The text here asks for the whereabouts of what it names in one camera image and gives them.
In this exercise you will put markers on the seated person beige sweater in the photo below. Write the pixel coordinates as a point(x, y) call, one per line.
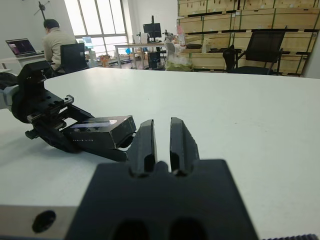
point(57, 42)

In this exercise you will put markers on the white desk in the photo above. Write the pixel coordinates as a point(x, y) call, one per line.
point(27, 58)

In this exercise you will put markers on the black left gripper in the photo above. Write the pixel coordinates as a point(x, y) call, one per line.
point(35, 105)

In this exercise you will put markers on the white plastic chair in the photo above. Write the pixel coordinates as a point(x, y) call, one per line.
point(171, 48)

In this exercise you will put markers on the black box lid with window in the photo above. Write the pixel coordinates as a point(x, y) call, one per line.
point(100, 136)

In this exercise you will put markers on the open laptop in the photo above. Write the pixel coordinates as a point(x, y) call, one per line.
point(20, 47)

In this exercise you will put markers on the black office chair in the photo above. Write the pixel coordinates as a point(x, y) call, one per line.
point(72, 56)

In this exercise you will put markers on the black computer tower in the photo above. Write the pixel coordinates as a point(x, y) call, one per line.
point(153, 60)

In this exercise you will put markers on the yellow green plastic bag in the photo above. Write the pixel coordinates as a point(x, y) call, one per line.
point(177, 65)

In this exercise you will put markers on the black tripod pole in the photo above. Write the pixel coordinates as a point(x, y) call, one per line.
point(43, 12)

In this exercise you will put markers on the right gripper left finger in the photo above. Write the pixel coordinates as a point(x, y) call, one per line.
point(145, 147)

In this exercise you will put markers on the pink white bag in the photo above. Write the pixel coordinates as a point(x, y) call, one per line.
point(180, 31)

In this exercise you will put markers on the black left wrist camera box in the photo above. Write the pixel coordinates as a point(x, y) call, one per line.
point(32, 71)

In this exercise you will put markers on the black computer monitor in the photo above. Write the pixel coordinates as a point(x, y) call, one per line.
point(152, 30)

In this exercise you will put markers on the large window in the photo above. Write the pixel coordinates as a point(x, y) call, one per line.
point(110, 15)

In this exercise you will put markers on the black box base white insert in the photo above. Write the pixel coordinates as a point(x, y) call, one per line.
point(107, 153)

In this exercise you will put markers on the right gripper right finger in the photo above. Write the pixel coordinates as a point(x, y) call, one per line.
point(181, 145)

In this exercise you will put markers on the white work table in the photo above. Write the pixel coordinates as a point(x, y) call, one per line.
point(140, 45)

